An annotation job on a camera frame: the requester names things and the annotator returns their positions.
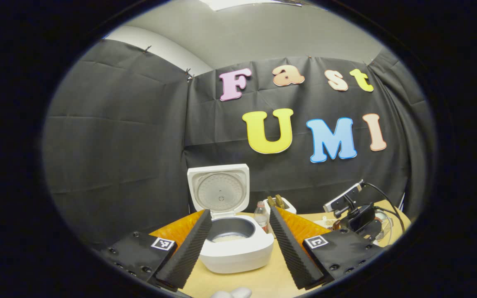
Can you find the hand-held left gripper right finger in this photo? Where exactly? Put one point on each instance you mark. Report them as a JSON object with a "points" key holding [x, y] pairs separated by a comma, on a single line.
{"points": [[292, 252]]}

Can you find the black backdrop cloth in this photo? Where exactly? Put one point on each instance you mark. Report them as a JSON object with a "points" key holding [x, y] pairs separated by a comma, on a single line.
{"points": [[118, 145]]}

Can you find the brown bread slice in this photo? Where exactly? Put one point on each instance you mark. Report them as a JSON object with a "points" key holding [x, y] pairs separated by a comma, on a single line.
{"points": [[277, 201]]}

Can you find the clear bottle with red label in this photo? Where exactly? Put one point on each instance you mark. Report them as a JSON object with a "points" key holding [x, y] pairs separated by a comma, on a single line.
{"points": [[261, 215]]}

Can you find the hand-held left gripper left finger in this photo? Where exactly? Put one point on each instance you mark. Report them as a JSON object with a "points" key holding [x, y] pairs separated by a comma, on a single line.
{"points": [[186, 252]]}

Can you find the white toaster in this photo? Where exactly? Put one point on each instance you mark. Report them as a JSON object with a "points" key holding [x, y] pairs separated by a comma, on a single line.
{"points": [[290, 205]]}

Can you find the white rice cooker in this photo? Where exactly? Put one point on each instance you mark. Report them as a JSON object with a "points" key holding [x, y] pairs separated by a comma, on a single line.
{"points": [[238, 254]]}

